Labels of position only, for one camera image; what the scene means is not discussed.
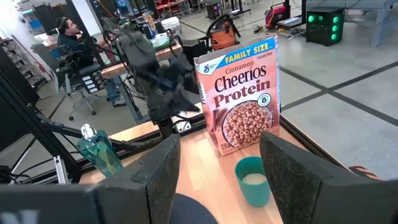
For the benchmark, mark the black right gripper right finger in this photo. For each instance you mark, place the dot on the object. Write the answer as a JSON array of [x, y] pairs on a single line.
[[295, 186]]

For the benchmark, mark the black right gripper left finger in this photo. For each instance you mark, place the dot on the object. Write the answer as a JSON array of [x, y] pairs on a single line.
[[158, 174]]

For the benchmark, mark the small green cup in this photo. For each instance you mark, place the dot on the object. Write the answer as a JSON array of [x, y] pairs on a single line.
[[252, 196]]

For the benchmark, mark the teal faceted glass tumbler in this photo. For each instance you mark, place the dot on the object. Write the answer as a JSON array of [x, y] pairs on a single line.
[[99, 155]]

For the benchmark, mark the orange Cheerios cereal box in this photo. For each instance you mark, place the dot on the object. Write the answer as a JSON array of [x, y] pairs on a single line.
[[239, 93]]

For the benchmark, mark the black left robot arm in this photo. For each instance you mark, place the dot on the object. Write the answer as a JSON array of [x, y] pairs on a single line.
[[164, 90]]

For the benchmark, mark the white milk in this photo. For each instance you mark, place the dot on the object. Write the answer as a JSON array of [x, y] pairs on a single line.
[[253, 179]]

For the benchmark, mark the round black placemat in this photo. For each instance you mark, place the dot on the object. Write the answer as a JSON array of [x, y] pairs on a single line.
[[189, 211]]

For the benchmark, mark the wooden desk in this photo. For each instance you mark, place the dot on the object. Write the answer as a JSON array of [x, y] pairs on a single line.
[[115, 70]]

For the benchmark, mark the orange shop vacuum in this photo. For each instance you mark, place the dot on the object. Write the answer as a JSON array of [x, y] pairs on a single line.
[[222, 39]]

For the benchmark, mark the white bucket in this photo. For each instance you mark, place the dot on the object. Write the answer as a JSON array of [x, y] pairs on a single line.
[[171, 25]]

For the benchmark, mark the person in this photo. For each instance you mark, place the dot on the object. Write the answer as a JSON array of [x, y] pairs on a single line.
[[73, 43]]

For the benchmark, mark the black computer with green lights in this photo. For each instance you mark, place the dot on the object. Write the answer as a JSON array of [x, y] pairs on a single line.
[[323, 31]]

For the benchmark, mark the grey office chair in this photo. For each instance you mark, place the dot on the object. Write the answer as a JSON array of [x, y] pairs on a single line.
[[43, 57]]

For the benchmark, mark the red equipment case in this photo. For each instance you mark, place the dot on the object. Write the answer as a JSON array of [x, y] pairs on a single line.
[[276, 15]]

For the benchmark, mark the storage shelf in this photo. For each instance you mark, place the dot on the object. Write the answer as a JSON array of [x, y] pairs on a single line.
[[18, 62]]

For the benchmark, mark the silver metal bracket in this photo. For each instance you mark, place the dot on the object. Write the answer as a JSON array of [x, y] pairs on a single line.
[[60, 171]]

